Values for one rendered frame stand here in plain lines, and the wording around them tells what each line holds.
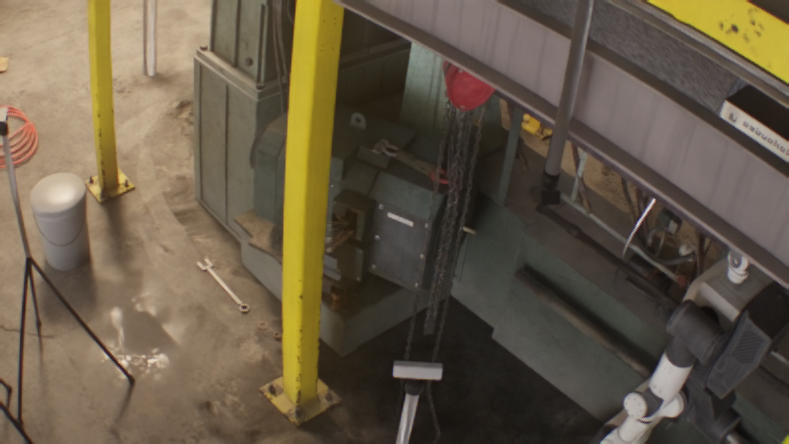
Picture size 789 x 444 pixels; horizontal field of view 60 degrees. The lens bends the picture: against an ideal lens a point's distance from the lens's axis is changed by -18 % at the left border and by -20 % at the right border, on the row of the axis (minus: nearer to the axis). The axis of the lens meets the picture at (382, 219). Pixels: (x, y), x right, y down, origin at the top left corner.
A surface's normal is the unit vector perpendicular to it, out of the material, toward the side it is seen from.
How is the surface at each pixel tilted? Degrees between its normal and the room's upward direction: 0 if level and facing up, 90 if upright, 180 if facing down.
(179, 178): 0
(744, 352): 90
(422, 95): 90
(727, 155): 90
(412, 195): 45
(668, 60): 30
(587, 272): 0
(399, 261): 90
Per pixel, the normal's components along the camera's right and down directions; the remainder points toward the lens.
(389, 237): -0.48, 0.50
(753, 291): 0.10, -0.78
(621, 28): -0.29, -0.49
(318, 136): 0.67, 0.51
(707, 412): -0.81, 0.30
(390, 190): -0.27, -0.19
